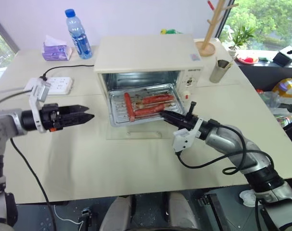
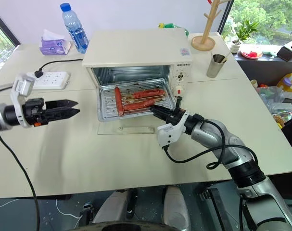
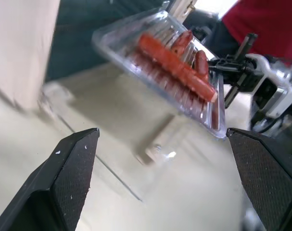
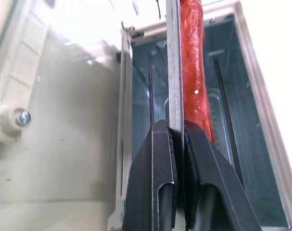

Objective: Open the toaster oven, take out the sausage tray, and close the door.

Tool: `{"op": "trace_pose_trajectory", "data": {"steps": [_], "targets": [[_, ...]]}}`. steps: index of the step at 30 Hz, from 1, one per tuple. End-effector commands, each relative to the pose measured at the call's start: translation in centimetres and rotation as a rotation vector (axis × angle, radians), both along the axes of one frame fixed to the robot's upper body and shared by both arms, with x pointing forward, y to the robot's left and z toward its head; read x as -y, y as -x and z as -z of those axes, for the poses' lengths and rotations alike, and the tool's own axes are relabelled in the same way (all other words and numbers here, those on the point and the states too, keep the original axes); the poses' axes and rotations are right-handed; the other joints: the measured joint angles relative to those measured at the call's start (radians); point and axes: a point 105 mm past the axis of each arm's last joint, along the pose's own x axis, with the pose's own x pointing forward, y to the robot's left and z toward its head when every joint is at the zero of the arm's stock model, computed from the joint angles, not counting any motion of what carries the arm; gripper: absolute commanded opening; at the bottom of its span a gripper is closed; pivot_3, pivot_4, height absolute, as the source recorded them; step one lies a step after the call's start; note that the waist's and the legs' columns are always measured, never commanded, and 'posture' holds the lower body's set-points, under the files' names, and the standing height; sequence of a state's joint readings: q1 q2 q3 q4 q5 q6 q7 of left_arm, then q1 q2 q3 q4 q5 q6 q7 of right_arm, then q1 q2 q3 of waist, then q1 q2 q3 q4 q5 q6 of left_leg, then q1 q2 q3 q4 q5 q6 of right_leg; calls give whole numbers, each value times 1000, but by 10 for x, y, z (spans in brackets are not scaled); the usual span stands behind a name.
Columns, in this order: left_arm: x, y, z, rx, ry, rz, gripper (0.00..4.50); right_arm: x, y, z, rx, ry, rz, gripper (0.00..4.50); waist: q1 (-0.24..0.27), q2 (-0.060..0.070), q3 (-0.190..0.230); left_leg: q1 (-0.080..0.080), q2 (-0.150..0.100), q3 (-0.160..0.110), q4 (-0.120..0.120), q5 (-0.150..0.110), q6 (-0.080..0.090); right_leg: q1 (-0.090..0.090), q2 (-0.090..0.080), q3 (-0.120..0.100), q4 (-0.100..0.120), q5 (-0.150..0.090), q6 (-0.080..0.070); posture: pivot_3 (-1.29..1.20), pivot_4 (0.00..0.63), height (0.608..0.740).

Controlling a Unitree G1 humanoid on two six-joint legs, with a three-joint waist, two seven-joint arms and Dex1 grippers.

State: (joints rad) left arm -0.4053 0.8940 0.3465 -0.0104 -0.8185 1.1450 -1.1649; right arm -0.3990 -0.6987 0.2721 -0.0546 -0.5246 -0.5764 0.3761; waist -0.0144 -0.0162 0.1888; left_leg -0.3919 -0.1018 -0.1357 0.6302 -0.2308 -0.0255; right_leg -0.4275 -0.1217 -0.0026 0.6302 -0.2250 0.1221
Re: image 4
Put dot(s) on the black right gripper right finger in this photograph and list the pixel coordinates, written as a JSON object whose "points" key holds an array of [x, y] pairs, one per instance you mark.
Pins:
{"points": [[218, 183]]}

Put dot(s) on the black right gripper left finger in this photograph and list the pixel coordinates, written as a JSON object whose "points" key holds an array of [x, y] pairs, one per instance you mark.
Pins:
{"points": [[148, 173]]}

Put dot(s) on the silver metal baking tray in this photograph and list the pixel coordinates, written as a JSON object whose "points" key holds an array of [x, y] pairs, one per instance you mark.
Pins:
{"points": [[174, 72]]}

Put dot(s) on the cream toaster oven door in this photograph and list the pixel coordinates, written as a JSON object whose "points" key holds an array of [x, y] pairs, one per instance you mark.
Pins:
{"points": [[40, 108]]}

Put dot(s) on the cream toaster oven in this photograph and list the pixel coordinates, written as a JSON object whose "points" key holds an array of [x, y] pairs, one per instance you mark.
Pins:
{"points": [[232, 101]]}

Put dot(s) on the red sausage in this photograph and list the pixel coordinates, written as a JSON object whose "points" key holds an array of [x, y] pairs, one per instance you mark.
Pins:
{"points": [[193, 67]]}

